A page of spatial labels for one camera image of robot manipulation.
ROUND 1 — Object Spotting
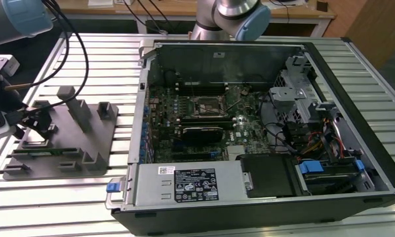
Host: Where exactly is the metal locking lever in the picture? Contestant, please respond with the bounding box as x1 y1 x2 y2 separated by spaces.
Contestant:
226 99 243 113

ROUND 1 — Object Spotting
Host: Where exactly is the CPU socket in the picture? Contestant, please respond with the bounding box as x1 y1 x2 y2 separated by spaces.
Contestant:
191 96 227 118

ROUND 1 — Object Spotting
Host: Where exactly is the grey parts rack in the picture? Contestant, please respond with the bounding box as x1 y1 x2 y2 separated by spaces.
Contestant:
2 85 121 182

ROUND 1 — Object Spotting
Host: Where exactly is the green RAM stick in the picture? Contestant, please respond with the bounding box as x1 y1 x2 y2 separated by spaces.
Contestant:
12 147 81 157

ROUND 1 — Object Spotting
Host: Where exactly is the blue case latch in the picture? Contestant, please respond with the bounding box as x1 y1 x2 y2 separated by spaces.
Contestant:
107 182 123 194

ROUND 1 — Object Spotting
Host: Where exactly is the grey power supply unit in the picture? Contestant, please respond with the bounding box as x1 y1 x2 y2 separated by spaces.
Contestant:
129 160 250 207

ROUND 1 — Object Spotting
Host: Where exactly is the black expansion slot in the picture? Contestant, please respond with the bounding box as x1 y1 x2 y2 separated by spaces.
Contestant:
173 153 209 160

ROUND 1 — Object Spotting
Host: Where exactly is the black graphics card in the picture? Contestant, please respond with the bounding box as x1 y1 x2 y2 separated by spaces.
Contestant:
182 126 225 149

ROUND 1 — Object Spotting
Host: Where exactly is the silver chipset heatsink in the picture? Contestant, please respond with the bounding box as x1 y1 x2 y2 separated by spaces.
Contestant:
226 145 249 160

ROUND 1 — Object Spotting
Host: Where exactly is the green motherboard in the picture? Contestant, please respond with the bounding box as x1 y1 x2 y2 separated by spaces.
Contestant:
145 82 274 165

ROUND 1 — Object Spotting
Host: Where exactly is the black PC case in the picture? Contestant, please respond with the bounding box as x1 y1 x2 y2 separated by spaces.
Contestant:
103 37 395 237

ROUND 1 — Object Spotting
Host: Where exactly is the black plastic shroud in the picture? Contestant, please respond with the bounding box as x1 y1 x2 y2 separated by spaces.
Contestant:
237 153 313 199

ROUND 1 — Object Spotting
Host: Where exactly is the silver metal drive cage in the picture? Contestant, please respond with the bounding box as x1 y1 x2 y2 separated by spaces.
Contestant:
269 55 333 125

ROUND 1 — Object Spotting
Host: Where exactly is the hard disk in blue carrier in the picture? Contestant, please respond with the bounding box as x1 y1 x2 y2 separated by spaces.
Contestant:
296 159 362 196

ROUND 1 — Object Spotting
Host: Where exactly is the wooden desk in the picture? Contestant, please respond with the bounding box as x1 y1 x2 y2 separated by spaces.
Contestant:
58 0 338 38

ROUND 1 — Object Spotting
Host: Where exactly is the brown wooden cabinet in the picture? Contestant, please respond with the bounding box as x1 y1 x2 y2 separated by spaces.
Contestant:
345 0 395 70

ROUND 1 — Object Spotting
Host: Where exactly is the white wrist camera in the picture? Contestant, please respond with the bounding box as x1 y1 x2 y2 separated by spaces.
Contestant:
0 55 22 75

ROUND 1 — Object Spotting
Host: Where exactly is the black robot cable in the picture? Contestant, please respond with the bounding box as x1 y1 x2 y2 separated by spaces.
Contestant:
39 0 90 111

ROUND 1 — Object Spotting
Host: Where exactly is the red data wire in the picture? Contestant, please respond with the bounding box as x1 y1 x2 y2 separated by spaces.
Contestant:
309 132 346 158

